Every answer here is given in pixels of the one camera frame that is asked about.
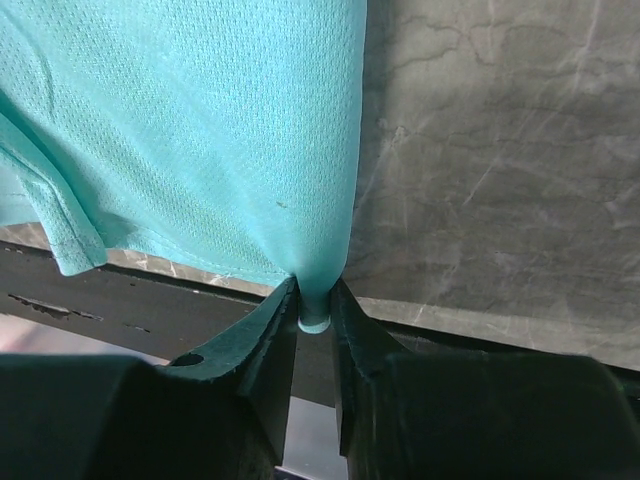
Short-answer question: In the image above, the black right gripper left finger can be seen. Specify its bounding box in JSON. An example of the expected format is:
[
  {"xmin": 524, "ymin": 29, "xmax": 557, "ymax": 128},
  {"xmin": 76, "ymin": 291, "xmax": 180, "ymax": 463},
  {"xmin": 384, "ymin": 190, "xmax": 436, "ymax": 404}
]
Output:
[{"xmin": 1, "ymin": 279, "xmax": 299, "ymax": 479}]

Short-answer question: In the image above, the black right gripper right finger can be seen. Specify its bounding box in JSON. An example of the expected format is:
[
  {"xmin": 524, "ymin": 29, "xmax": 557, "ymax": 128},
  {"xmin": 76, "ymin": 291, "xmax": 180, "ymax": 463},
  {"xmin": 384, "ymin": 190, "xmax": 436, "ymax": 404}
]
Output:
[{"xmin": 331, "ymin": 282, "xmax": 639, "ymax": 479}]

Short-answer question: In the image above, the turquoise t-shirt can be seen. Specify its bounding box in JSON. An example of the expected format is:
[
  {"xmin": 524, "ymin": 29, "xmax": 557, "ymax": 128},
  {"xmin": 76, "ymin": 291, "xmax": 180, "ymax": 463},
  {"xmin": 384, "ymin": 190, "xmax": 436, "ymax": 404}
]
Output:
[{"xmin": 1, "ymin": 1, "xmax": 367, "ymax": 334}]

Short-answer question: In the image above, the black mounting beam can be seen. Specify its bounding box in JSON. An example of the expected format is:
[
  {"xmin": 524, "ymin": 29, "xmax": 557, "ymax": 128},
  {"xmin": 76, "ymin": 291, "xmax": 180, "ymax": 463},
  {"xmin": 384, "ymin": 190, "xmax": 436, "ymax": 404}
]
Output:
[{"xmin": 0, "ymin": 239, "xmax": 640, "ymax": 406}]

